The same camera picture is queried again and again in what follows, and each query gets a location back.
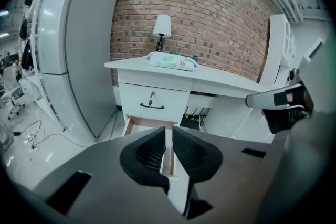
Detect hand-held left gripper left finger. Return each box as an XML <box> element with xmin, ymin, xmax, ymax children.
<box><xmin>119</xmin><ymin>126</ymin><xmax>170</xmax><ymax>195</ymax></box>

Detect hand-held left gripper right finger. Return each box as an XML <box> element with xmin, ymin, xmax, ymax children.
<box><xmin>172</xmin><ymin>126</ymin><xmax>224</xmax><ymax>187</ymax></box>

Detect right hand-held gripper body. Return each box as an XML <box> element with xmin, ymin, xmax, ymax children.
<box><xmin>287</xmin><ymin>39</ymin><xmax>336</xmax><ymax>137</ymax></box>

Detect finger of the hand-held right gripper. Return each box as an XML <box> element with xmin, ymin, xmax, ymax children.
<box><xmin>261</xmin><ymin>109</ymin><xmax>292</xmax><ymax>135</ymax></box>

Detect closed white drawer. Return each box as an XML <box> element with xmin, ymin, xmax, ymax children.
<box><xmin>120</xmin><ymin>82</ymin><xmax>191</xmax><ymax>124</ymax></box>

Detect white shelf unit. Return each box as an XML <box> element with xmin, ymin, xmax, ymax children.
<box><xmin>258</xmin><ymin>13</ymin><xmax>298</xmax><ymax>88</ymax></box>

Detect white desk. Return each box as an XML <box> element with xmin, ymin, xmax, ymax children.
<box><xmin>104</xmin><ymin>56</ymin><xmax>277</xmax><ymax>145</ymax></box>

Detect white wet wipes packet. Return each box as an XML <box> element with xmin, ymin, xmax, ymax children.
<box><xmin>142</xmin><ymin>51</ymin><xmax>202</xmax><ymax>72</ymax></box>

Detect white refrigerator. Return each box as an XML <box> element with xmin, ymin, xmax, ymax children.
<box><xmin>36</xmin><ymin>0</ymin><xmax>120</xmax><ymax>140</ymax></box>

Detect white storage rack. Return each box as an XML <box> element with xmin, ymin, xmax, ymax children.
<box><xmin>17</xmin><ymin>0</ymin><xmax>67</xmax><ymax>131</ymax></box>

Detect white table lamp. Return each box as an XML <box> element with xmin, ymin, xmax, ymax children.
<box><xmin>152</xmin><ymin>14</ymin><xmax>172</xmax><ymax>52</ymax></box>

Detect white office chair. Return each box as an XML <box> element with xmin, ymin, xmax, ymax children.
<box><xmin>1</xmin><ymin>65</ymin><xmax>26</xmax><ymax>121</ymax></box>

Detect black bag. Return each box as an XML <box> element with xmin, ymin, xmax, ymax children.
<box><xmin>19</xmin><ymin>17</ymin><xmax>29</xmax><ymax>40</ymax></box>
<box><xmin>20</xmin><ymin>40</ymin><xmax>34</xmax><ymax>69</ymax></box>

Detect cables under desk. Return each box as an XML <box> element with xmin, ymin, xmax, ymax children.
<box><xmin>183</xmin><ymin>106</ymin><xmax>211</xmax><ymax>127</ymax></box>

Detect floor cable with power strip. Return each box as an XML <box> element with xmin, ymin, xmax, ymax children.
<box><xmin>12</xmin><ymin>120</ymin><xmax>89</xmax><ymax>158</ymax></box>

